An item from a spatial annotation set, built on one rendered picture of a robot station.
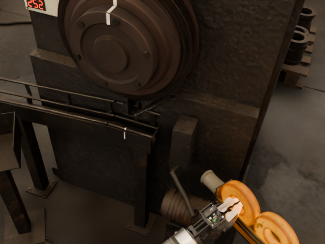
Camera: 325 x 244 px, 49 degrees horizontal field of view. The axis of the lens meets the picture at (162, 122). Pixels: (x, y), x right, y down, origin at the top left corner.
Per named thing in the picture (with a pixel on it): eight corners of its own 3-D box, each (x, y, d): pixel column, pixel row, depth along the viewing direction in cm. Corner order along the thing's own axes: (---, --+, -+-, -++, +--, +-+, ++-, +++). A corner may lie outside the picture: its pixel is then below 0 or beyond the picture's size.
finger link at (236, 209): (248, 200, 115) (227, 218, 113) (249, 206, 120) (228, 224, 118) (242, 193, 117) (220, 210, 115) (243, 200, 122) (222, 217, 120)
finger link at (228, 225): (241, 217, 117) (220, 234, 115) (241, 219, 118) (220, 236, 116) (231, 206, 120) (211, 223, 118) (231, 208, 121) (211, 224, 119)
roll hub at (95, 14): (82, 72, 125) (72, -5, 106) (156, 93, 119) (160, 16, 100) (73, 81, 121) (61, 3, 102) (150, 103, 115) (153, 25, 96)
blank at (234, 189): (230, 171, 123) (223, 175, 121) (264, 201, 113) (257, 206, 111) (225, 200, 132) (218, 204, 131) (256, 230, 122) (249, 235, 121)
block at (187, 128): (176, 151, 156) (181, 111, 139) (193, 157, 155) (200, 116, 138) (168, 169, 149) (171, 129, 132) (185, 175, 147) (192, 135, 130)
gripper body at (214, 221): (228, 217, 111) (198, 242, 109) (229, 226, 118) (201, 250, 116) (212, 200, 116) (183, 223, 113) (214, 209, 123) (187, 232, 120)
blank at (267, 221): (264, 202, 113) (257, 206, 111) (305, 237, 103) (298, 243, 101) (257, 230, 122) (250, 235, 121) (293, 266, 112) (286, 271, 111)
